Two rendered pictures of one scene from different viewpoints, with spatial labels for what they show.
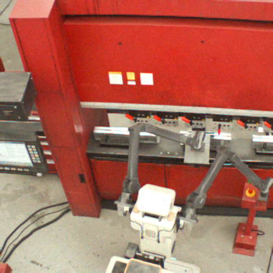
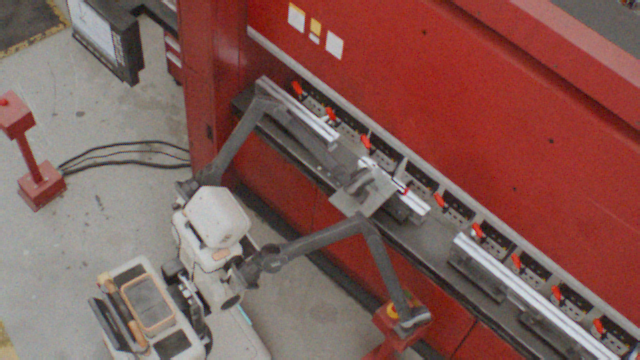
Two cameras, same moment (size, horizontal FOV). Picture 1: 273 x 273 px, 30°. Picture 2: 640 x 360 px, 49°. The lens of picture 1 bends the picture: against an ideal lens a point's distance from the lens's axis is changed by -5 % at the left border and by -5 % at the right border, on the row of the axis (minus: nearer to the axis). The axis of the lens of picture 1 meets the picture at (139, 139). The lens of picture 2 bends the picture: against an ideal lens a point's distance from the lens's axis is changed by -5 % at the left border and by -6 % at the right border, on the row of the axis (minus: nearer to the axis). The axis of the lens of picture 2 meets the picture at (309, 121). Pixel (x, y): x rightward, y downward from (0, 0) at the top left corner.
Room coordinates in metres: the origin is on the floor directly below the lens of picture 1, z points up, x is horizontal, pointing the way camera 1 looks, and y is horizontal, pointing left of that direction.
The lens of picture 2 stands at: (0.64, -0.92, 3.71)
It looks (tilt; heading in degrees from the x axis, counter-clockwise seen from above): 53 degrees down; 26
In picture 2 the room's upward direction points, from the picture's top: 7 degrees clockwise
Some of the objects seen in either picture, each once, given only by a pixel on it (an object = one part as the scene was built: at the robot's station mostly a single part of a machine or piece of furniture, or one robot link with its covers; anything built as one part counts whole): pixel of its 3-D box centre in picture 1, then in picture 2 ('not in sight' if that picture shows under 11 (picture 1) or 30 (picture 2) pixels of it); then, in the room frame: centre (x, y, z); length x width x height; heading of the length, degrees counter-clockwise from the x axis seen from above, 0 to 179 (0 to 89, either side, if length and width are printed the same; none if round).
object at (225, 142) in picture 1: (205, 139); (391, 190); (2.42, -0.50, 0.92); 0.39 x 0.06 x 0.10; 78
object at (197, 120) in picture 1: (195, 116); (387, 147); (2.44, -0.42, 1.19); 0.15 x 0.09 x 0.17; 78
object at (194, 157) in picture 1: (197, 148); (363, 194); (2.29, -0.42, 1.00); 0.26 x 0.18 x 0.01; 168
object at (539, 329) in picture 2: not in sight; (549, 337); (2.17, -1.42, 0.89); 0.30 x 0.05 x 0.03; 78
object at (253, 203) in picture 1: (256, 194); (402, 319); (1.97, -0.83, 0.75); 0.20 x 0.16 x 0.18; 70
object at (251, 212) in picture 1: (250, 217); (388, 347); (1.97, -0.83, 0.39); 0.05 x 0.05 x 0.54; 70
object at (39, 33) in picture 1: (73, 96); (261, 16); (2.81, 0.47, 1.15); 0.85 x 0.25 x 2.30; 168
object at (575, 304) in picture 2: not in sight; (576, 296); (2.23, -1.40, 1.19); 0.15 x 0.09 x 0.17; 78
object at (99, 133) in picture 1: (126, 134); (295, 113); (2.55, 0.09, 0.92); 0.50 x 0.06 x 0.10; 78
